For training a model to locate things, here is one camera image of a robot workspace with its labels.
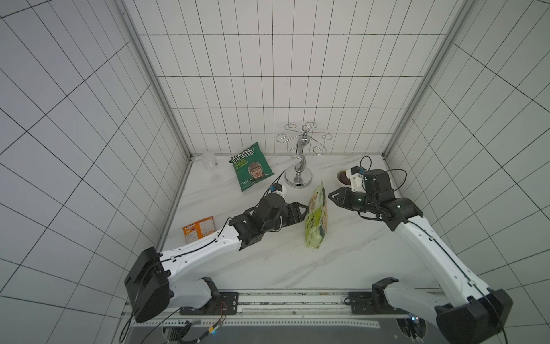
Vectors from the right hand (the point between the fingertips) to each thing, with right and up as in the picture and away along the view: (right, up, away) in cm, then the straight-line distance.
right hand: (323, 196), depth 75 cm
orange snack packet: (-50, -15, +13) cm, 53 cm away
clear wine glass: (-49, +13, +26) cm, 57 cm away
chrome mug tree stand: (-6, +7, +33) cm, 34 cm away
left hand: (-8, -7, 0) cm, 11 cm away
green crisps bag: (-30, +11, +32) cm, 45 cm away
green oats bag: (-2, -11, +5) cm, 12 cm away
